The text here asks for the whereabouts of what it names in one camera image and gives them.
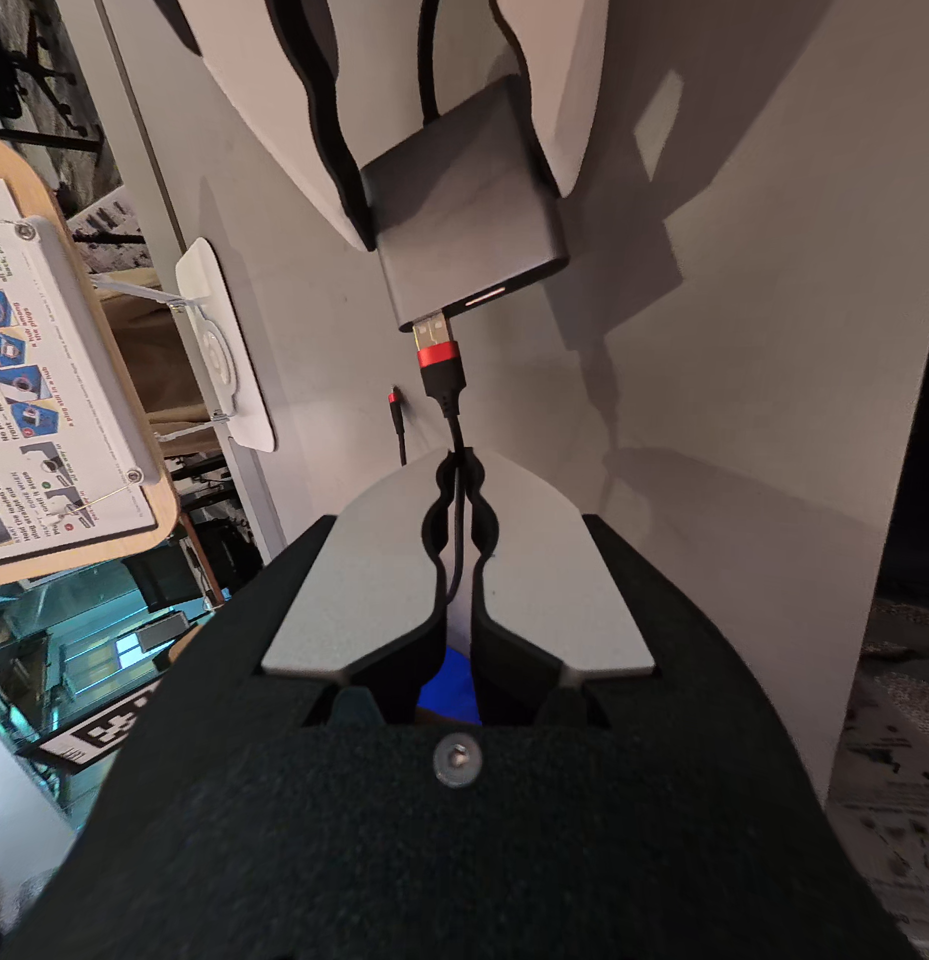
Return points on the white and wooden book stand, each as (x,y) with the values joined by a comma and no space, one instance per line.
(224,352)

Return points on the tan cloth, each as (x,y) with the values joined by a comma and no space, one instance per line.
(149,360)

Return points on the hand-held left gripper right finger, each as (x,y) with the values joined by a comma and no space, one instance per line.
(562,600)

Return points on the blue plastic bin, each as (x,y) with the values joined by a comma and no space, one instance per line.
(449,682)

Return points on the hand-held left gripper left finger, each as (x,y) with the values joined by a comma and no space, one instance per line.
(344,592)

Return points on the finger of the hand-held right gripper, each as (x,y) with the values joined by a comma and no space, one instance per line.
(239,45)
(569,75)

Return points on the small grey usb hub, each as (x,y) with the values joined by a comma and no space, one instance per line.
(457,210)

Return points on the small printed poster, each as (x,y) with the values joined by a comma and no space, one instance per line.
(112,232)

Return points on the printed instruction sheet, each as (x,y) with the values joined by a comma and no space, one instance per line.
(29,390)

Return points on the black and white marker tag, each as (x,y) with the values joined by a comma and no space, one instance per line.
(104,724)

